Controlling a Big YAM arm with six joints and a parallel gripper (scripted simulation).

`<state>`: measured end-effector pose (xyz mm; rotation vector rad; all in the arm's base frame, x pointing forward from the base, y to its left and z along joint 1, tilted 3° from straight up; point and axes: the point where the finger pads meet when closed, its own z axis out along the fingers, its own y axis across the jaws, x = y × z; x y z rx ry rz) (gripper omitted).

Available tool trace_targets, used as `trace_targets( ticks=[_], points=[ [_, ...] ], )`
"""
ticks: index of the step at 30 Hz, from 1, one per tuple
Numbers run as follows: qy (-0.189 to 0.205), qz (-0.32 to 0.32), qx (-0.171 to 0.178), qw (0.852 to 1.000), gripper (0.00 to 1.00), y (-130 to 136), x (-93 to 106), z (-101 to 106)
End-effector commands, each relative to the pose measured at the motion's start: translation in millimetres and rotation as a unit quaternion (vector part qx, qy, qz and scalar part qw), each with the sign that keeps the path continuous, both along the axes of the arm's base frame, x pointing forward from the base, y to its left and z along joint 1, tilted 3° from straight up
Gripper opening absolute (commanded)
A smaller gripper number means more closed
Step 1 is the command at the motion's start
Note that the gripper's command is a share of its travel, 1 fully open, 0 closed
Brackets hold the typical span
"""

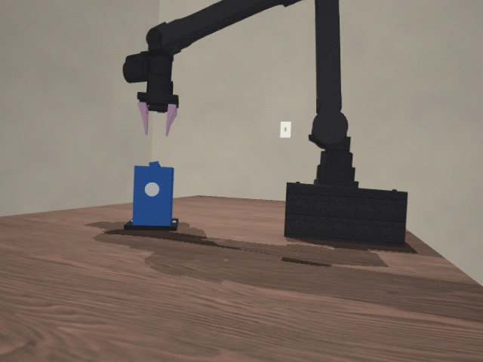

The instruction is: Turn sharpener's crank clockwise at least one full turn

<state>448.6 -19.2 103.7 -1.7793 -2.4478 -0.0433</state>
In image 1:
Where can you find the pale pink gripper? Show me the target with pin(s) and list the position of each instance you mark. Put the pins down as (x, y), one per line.
(158, 100)

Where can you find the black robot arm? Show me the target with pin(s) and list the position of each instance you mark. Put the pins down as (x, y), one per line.
(329, 127)

